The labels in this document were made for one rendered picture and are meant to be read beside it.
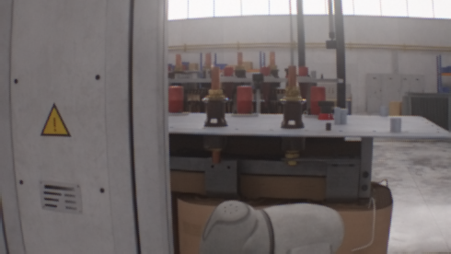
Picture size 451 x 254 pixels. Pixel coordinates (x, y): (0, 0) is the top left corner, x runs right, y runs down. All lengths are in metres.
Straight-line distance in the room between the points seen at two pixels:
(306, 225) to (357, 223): 0.65
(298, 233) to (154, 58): 0.49
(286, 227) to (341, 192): 0.68
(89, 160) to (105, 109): 0.08
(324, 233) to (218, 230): 0.23
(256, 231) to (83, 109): 0.43
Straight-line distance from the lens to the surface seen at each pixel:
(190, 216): 1.69
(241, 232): 0.88
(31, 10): 0.72
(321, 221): 0.96
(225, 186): 1.64
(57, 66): 0.68
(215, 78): 1.58
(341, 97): 9.87
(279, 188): 1.70
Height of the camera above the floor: 1.52
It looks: 4 degrees down
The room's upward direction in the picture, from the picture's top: straight up
